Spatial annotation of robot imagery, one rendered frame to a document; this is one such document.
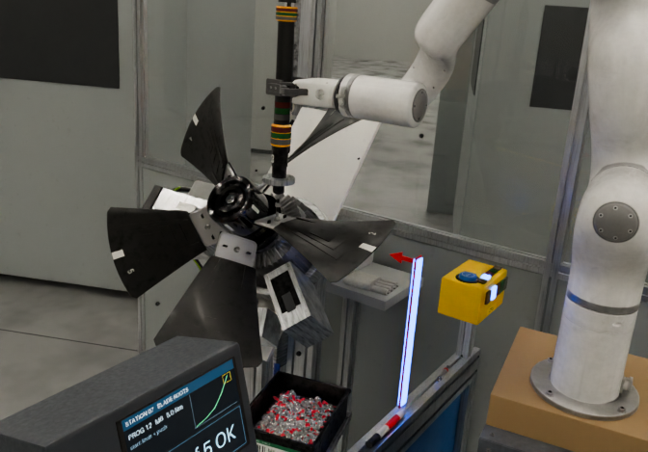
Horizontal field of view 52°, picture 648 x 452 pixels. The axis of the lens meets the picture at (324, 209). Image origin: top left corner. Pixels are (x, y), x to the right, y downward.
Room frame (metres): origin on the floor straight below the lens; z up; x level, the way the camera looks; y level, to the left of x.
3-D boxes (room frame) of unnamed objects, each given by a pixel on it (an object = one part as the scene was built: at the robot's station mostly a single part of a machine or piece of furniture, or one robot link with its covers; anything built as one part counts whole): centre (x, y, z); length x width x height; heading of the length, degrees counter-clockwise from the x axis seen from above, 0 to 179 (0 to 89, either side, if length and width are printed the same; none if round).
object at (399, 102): (1.28, -0.11, 1.48); 0.13 x 0.09 x 0.08; 56
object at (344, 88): (1.31, -0.04, 1.48); 0.09 x 0.03 x 0.08; 146
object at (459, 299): (1.46, -0.36, 1.02); 0.16 x 0.10 x 0.11; 146
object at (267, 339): (1.43, 0.13, 0.91); 0.12 x 0.08 x 0.12; 146
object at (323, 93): (1.35, 0.01, 1.48); 0.11 x 0.10 x 0.07; 56
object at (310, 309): (1.41, 0.04, 0.98); 0.20 x 0.16 x 0.20; 146
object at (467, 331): (1.46, -0.36, 0.92); 0.03 x 0.03 x 0.12; 56
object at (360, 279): (1.83, -0.15, 0.87); 0.15 x 0.09 x 0.02; 61
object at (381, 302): (1.93, -0.11, 0.85); 0.36 x 0.24 x 0.03; 56
